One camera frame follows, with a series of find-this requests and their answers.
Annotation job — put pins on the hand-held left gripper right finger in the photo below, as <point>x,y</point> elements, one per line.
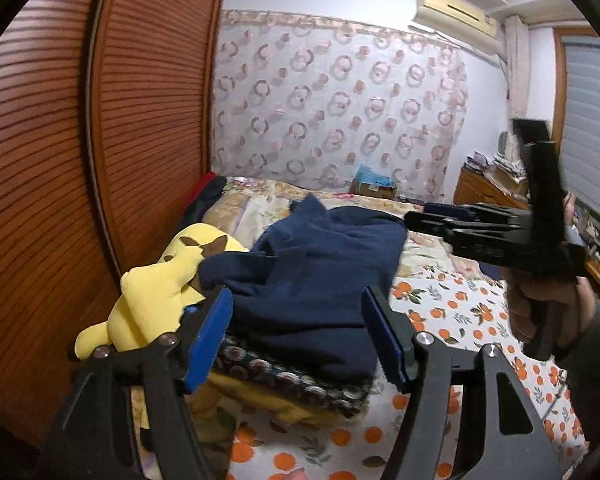
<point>385,340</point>

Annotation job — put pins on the floral quilt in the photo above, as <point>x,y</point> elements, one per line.
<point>250,210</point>

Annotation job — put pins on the orange fruit print bedsheet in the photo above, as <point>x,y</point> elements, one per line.
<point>460,305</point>

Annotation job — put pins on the brown cardboard box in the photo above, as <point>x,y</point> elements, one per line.
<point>375,192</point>

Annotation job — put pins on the dark circle print cloth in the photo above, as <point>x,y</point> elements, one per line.
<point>280,372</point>

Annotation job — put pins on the yellow plush toy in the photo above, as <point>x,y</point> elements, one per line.
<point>150,290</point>

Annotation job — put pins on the beige lace curtain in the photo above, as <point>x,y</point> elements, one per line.
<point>517,70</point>

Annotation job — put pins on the person's right hand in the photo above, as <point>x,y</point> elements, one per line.
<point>517,305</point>

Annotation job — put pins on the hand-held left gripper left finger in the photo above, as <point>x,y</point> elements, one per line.
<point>210,340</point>

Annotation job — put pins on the circle print curtain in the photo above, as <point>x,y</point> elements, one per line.
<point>330,110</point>

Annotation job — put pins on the wooden louvered wardrobe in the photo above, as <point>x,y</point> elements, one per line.
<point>145,110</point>

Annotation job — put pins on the yellow folded cloth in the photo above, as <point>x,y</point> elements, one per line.
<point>300,412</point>

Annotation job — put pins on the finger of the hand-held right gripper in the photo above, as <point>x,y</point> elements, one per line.
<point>460,220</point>
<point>480,247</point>

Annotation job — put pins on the beige air conditioner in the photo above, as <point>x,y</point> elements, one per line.
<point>455,15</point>

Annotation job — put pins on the blue bag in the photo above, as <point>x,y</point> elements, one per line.
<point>372,175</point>

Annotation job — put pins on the navy t-shirt orange print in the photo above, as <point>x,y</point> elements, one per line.
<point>305,280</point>

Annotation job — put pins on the wooden cabinet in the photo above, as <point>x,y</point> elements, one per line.
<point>480,190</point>

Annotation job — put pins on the red garment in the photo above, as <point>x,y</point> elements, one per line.
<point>207,185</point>

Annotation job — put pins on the grey window blind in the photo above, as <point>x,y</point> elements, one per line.
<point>590,125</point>

